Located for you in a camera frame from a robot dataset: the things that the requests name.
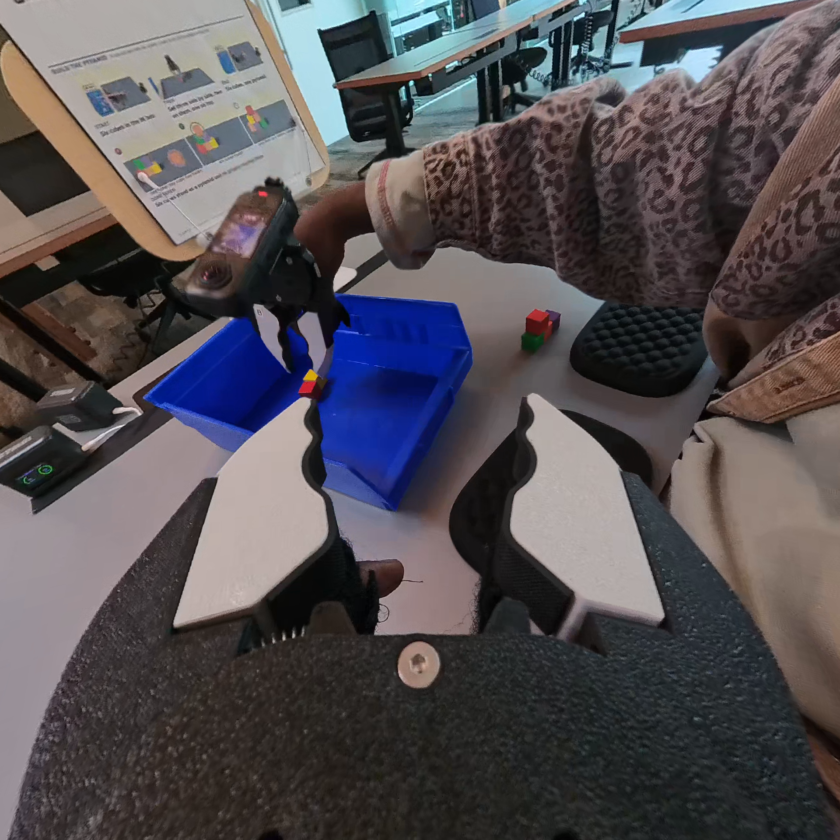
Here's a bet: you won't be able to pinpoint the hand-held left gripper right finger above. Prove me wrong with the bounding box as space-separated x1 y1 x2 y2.
504 394 665 642

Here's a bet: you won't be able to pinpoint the printed instruction sheet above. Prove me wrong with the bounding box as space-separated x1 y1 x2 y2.
0 0 309 236

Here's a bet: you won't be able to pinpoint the long brown-edged office desk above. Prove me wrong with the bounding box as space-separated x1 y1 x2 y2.
333 0 578 161

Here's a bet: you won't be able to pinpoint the person's leopard print jacket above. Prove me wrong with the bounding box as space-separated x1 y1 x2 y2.
702 82 840 424

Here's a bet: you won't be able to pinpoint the pale desk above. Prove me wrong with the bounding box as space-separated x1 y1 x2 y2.
0 231 723 840

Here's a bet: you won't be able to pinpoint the black monitor screen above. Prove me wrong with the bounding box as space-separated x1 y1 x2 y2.
0 134 91 217

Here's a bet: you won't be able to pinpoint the black office chair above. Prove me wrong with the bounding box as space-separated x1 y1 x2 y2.
75 259 198 336
502 0 549 112
318 10 416 179

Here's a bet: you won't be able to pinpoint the person's right forearm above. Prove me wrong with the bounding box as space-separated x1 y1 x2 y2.
365 0 840 312

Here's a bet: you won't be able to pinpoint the wood-edged side desk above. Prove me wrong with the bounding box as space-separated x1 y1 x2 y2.
0 210 119 280

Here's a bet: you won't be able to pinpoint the blue plastic bin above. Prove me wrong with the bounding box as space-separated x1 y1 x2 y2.
143 293 473 511

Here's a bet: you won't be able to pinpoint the person's right hand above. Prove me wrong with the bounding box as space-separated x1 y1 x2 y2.
293 182 385 291

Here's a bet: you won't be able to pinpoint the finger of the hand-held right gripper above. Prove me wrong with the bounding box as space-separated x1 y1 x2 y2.
315 307 339 373
251 304 295 375

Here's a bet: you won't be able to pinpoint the person's left hand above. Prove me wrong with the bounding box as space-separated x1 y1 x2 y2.
359 558 406 599

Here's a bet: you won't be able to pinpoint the black charger block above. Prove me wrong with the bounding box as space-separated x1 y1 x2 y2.
34 382 124 432

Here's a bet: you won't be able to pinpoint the black power bank with screen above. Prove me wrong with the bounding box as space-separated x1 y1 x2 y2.
0 425 89 498

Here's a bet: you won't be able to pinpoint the beige rounded board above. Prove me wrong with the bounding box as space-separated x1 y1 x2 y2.
0 0 330 249

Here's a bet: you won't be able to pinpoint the person's beige pants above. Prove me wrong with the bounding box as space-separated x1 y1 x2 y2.
668 403 840 749

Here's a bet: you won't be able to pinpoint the black bumpy wrist rest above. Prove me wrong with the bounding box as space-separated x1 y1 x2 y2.
570 302 708 399

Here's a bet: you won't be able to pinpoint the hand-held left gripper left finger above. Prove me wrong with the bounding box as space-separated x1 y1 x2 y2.
174 398 340 632

